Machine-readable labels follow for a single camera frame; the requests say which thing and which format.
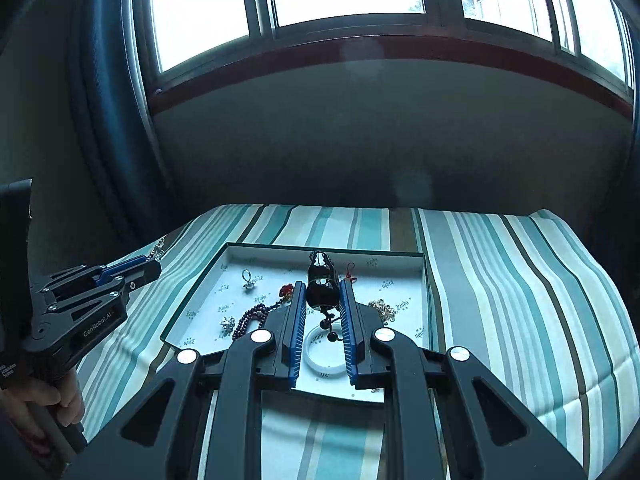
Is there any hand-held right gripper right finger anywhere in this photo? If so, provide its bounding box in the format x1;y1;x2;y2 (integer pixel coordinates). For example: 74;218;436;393
339;280;588;480

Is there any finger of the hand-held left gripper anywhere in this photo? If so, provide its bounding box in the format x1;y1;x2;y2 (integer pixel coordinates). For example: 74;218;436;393
37;254;160;302
35;261;163;333

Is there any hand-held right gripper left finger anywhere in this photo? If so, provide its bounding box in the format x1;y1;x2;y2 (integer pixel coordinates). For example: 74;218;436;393
62;281;307;480

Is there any pale jade bangle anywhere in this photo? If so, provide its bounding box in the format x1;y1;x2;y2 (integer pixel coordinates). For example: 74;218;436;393
305;327;351;373

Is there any silver chain necklace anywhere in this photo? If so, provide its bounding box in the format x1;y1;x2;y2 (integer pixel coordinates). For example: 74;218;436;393
368;298;399;326

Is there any dark red bead bracelet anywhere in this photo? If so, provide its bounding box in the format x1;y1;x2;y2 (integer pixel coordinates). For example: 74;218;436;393
231;300;286;343

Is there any black gourd pendant with cord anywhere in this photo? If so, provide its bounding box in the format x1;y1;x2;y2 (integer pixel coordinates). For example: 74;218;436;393
306;250;342;343

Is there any dark green jewelry box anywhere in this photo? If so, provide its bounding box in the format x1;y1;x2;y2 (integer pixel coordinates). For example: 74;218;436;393
160;242;432;403

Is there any person's left hand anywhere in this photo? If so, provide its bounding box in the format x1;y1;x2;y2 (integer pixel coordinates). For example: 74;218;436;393
0;367;86;428

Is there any dark blue curtain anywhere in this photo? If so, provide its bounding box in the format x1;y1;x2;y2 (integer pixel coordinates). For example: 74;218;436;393
65;0;176;241

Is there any teal striped cloth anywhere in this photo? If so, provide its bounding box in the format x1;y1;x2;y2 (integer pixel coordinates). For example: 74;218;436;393
75;203;631;480

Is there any red-brown wooden window sill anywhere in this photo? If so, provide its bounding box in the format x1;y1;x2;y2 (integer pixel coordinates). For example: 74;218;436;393
150;35;633;121

